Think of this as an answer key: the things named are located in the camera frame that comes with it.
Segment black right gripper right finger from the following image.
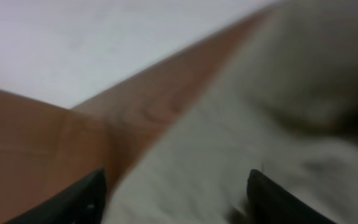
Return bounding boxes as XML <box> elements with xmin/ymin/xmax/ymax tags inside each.
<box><xmin>247</xmin><ymin>169</ymin><xmax>334</xmax><ymax>224</ymax></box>

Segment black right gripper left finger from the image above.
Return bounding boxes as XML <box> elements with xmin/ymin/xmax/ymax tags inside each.
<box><xmin>6</xmin><ymin>169</ymin><xmax>107</xmax><ymax>224</ymax></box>

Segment khaki green shorts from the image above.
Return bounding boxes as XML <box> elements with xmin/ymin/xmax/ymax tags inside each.
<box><xmin>103</xmin><ymin>1</ymin><xmax>358</xmax><ymax>223</ymax></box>

